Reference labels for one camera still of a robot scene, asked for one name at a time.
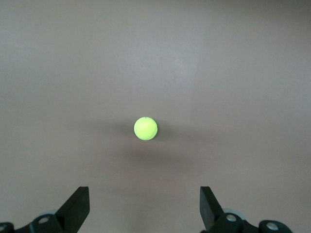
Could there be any yellow-green tennis ball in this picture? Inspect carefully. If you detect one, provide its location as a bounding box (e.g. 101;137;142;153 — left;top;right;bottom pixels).
133;116;159;141

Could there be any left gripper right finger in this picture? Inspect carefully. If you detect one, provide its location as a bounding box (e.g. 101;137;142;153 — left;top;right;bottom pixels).
199;186;291;233

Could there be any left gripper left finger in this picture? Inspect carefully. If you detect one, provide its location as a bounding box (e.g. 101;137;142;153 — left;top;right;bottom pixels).
0;186;90;233

